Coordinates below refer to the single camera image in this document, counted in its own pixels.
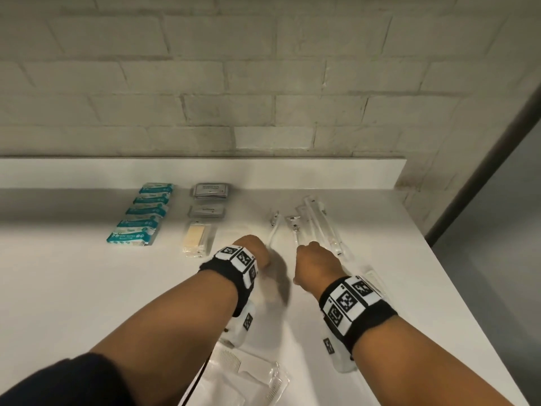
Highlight person's right hand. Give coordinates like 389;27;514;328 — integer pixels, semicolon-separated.
292;241;352;302

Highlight person's left hand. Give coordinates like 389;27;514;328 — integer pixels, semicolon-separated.
232;235;271;270

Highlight stack of beige soaps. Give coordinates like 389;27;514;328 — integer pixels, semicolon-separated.
182;222;215;257

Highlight thin pile of sachets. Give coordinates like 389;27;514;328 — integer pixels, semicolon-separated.
188;205;226;219

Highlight white sachets stack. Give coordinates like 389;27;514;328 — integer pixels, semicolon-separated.
190;181;231;199

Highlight teal wet wipe packets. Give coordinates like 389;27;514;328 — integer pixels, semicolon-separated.
105;183;175;246

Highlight person's right forearm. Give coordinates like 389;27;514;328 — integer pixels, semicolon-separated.
351;315;515;406

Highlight person's left forearm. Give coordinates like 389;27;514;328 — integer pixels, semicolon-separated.
91;270;240;406

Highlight black cable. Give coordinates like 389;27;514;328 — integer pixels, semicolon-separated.
179;355;212;406

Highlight dark door frame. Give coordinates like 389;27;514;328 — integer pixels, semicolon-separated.
424;86;541;248

